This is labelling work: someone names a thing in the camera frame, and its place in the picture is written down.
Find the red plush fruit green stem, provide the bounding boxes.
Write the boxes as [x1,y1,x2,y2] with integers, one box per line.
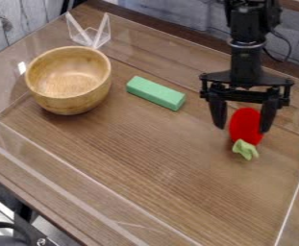
[228,108,263,160]

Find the wooden bowl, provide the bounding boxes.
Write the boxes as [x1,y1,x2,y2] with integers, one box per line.
[24,46,112,115]

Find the black metal table frame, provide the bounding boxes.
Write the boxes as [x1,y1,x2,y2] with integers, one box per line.
[0,174,72,246]

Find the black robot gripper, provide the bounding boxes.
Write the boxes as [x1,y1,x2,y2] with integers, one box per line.
[199,71,294,134]

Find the green rectangular block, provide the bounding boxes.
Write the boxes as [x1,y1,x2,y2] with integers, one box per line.
[125,76,185,111]

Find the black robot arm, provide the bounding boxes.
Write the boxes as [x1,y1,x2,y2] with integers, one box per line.
[199,0,294,134]

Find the clear acrylic tray walls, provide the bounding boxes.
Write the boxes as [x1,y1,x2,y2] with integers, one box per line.
[0,11,299,246]

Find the black cable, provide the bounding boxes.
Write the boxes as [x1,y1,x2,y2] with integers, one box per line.
[260,29,294,63]

